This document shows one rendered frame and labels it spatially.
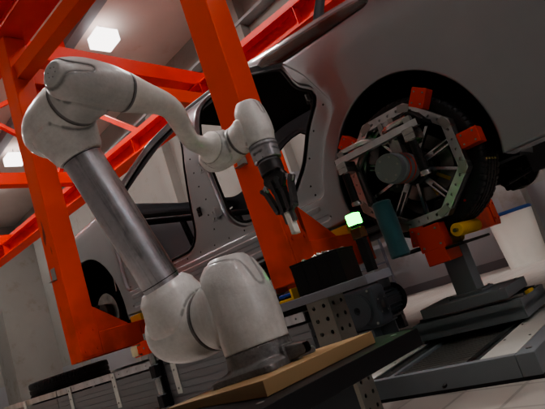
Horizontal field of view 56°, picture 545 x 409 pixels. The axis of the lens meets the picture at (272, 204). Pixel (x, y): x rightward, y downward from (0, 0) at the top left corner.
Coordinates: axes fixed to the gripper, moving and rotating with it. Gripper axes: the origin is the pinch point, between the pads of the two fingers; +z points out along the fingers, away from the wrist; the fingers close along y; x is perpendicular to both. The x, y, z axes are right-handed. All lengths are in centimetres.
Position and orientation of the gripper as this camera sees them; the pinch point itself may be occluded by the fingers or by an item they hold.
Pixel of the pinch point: (292, 222)
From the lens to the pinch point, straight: 153.8
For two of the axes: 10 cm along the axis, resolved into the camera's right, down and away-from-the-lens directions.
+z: 3.4, 9.1, -2.3
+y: 7.4, -4.2, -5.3
